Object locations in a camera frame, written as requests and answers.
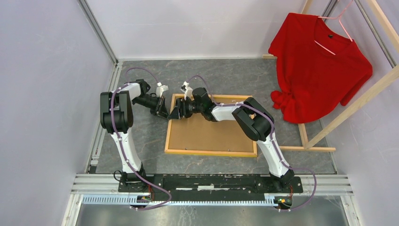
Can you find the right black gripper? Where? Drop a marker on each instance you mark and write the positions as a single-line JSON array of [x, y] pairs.
[[180, 111]]

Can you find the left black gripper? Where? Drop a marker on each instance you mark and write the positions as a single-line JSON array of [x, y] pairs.
[[161, 109]]

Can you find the yellow wooden picture frame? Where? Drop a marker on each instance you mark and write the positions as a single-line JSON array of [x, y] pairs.
[[212, 153]]

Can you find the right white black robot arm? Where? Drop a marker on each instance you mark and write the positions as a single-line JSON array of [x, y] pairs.
[[253, 119]]

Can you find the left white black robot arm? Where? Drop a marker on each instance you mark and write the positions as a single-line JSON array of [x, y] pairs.
[[117, 118]]

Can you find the red t-shirt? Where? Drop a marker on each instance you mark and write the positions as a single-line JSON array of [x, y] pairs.
[[317, 69]]

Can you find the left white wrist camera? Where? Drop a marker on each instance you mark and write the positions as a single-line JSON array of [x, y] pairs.
[[160, 89]]

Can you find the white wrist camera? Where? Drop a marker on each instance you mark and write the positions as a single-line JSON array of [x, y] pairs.
[[186, 89], [160, 89]]

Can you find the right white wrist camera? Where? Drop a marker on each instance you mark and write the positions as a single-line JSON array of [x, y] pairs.
[[186, 89]]

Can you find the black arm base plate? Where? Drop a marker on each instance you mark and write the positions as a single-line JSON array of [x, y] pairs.
[[210, 187]]

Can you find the aluminium rail frame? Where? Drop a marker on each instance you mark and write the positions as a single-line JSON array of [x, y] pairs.
[[327, 199]]

